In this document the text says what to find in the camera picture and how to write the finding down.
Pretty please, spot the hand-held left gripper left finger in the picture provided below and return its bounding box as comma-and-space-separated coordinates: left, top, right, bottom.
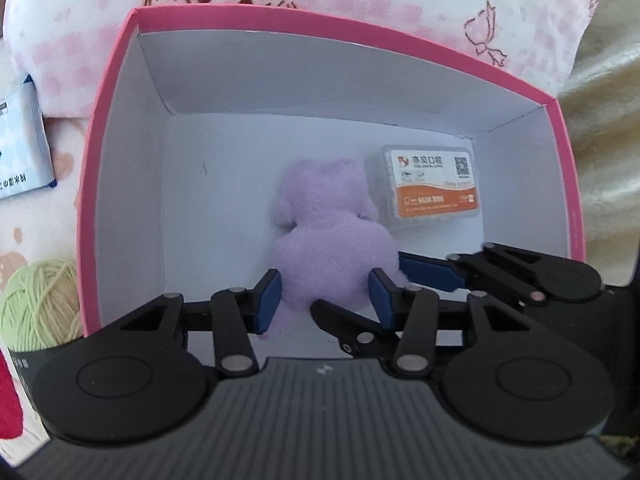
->
117, 268, 281, 378

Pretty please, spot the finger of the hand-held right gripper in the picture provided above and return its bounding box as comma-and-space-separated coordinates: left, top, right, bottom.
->
398, 243, 551, 306
310, 300, 401, 361

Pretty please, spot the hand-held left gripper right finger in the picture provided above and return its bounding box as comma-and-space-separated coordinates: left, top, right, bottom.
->
369, 267, 523, 378

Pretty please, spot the purple plush toy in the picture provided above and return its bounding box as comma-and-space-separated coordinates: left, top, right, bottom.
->
270, 157, 401, 341

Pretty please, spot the clear orange-label plastic case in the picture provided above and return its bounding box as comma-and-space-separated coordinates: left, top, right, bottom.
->
365, 144, 483, 233

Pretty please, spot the pink cardboard box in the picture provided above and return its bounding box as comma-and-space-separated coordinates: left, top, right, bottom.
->
77, 5, 586, 338

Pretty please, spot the green yarn ball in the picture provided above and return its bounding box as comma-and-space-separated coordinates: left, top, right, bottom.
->
0, 258, 83, 406

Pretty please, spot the blue wet wipes pack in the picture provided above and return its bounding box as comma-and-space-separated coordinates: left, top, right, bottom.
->
0, 75, 56, 201

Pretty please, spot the beige quilt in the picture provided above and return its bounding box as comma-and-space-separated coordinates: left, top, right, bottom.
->
555, 0, 640, 286

